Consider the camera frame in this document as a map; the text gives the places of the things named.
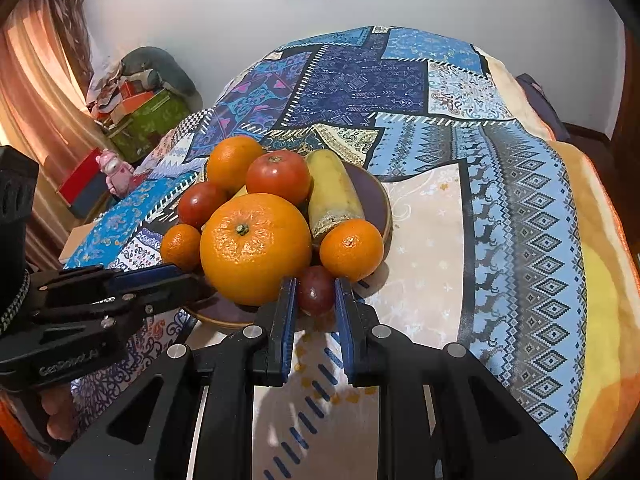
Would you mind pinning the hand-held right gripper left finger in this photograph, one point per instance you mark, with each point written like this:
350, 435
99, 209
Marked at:
287, 330

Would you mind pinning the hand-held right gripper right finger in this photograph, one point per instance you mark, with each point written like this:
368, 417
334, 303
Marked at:
345, 330

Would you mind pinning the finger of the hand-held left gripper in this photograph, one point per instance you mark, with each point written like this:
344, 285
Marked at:
165, 294
150, 274

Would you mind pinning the small orange tangerine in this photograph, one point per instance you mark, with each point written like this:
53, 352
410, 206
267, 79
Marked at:
181, 246
351, 249

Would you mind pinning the dark purple passion fruit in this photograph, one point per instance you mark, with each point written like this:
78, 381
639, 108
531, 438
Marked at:
315, 291

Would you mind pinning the dark red tomato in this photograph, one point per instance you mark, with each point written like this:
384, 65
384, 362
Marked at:
200, 205

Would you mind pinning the large orange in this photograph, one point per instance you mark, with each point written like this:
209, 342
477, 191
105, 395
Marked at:
255, 247

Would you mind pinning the dark purple round plate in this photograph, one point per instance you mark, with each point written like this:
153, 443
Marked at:
372, 200

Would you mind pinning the medium orange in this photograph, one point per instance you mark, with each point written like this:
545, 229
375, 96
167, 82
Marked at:
234, 162

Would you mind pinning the bright red tomato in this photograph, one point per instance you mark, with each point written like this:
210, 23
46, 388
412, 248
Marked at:
277, 176

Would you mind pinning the person's left hand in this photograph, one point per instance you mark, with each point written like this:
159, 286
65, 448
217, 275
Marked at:
57, 412

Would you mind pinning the brown cardboard box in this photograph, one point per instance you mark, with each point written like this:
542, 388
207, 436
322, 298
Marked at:
80, 245

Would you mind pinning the pink toy figure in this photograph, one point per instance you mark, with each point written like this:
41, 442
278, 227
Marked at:
116, 172

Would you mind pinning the red box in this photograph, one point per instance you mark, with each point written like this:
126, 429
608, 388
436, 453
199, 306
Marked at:
82, 175

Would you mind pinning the orange cardboard box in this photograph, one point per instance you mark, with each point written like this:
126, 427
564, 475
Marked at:
142, 101

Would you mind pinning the blue patchwork blanket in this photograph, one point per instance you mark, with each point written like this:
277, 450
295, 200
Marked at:
450, 160

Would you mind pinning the grey plush toy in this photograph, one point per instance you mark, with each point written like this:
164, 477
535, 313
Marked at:
165, 67

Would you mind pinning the orange curtain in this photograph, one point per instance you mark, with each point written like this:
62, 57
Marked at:
35, 75

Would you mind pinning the orange cream fleece blanket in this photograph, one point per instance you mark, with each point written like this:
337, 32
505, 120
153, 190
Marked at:
600, 285

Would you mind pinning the dark grey cushion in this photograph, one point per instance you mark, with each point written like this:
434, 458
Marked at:
542, 105

